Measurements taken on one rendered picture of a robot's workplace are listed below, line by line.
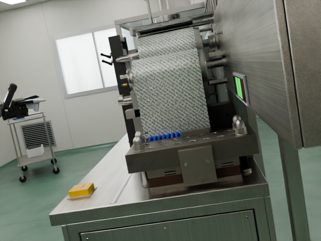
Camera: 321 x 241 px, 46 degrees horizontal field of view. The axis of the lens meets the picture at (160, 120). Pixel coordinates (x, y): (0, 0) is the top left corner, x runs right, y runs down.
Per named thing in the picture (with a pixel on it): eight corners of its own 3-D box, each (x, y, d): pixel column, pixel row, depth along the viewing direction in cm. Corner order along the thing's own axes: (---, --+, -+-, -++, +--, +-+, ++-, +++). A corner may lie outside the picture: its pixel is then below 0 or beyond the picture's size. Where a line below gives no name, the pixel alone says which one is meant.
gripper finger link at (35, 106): (47, 109, 180) (29, 111, 181) (45, 97, 179) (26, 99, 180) (45, 111, 177) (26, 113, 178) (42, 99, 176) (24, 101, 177)
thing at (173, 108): (145, 142, 135) (135, 91, 133) (211, 131, 133) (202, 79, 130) (145, 142, 135) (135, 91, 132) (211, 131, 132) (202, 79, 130)
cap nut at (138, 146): (134, 149, 121) (131, 136, 120) (145, 148, 120) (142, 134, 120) (132, 152, 117) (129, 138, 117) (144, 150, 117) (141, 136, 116)
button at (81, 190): (76, 191, 134) (74, 184, 133) (94, 188, 133) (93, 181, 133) (69, 198, 127) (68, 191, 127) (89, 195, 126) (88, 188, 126)
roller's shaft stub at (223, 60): (207, 71, 137) (205, 58, 137) (226, 67, 137) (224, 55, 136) (207, 71, 133) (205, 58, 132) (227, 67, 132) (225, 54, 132)
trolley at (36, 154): (22, 171, 631) (7, 111, 617) (57, 162, 647) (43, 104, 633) (19, 184, 544) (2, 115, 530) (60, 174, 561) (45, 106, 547)
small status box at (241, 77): (235, 96, 109) (232, 72, 108) (238, 95, 109) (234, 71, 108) (247, 106, 85) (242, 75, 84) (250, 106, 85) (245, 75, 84)
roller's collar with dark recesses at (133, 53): (132, 65, 166) (129, 50, 165) (145, 62, 165) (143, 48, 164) (129, 65, 159) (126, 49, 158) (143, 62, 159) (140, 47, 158)
